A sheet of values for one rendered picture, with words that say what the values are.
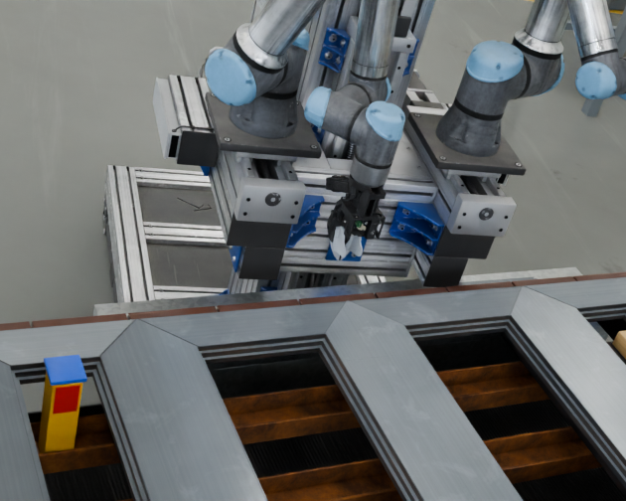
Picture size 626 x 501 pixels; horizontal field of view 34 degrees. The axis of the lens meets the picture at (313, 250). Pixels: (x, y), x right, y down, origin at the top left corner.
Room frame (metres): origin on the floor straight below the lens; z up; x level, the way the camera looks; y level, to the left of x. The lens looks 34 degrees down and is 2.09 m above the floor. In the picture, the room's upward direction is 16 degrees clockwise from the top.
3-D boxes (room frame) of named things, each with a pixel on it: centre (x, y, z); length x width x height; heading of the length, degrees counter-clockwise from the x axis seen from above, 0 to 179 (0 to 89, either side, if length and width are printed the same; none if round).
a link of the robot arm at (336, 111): (1.80, 0.02, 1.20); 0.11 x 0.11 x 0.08; 70
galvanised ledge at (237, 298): (1.92, -0.19, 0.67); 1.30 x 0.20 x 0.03; 122
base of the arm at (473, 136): (2.17, -0.28, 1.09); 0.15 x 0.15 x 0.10
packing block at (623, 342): (1.90, -0.75, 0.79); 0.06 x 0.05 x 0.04; 32
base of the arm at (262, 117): (1.99, 0.18, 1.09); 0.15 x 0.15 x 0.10
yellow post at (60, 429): (1.24, 0.34, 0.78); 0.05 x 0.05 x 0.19; 32
